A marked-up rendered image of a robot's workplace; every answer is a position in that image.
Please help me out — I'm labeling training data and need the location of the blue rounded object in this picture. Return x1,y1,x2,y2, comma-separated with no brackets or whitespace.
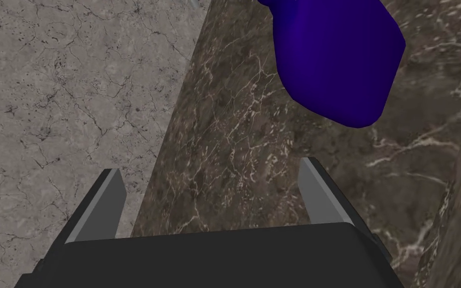
256,0,407,129

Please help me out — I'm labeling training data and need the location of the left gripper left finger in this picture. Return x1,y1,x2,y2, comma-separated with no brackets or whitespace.
56,167,128,245

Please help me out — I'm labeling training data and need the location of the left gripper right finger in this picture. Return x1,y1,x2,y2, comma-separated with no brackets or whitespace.
297,156,369,231

